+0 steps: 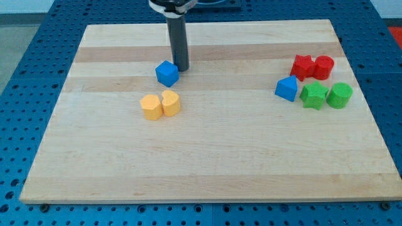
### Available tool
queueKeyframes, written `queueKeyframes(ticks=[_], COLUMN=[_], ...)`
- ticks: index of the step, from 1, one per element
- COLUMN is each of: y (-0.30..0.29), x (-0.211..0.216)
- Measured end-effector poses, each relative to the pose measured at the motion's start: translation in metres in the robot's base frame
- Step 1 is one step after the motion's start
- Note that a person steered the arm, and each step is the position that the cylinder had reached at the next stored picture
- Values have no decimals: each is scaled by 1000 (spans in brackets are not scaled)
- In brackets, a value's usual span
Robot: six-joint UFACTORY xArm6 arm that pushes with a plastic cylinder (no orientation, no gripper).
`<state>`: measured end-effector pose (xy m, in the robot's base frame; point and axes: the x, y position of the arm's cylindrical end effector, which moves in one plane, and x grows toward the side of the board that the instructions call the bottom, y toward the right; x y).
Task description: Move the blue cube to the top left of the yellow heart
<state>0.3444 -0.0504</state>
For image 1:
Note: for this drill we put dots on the blue pentagon house block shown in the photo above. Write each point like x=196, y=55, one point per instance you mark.
x=287, y=88

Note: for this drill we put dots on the blue cube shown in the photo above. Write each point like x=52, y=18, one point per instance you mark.
x=167, y=73

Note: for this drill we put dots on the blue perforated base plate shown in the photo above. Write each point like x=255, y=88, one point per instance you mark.
x=28, y=100

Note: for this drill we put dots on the yellow heart block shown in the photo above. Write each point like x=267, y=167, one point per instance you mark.
x=171, y=103

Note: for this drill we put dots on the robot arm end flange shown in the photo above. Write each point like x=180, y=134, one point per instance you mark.
x=172, y=8

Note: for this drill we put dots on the wooden board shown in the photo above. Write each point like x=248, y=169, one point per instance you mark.
x=233, y=140

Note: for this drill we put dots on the red cylinder block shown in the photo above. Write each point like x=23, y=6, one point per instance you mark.
x=323, y=67

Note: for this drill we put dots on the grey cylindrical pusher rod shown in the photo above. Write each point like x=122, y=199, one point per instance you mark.
x=178, y=42

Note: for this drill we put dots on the yellow pentagon block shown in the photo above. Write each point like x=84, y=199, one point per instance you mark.
x=152, y=107

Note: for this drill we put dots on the green star block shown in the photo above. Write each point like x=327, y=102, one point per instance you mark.
x=313, y=95

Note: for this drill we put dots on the green cylinder block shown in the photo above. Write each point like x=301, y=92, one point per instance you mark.
x=339, y=95

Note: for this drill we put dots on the red star block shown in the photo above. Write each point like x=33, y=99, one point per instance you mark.
x=303, y=67

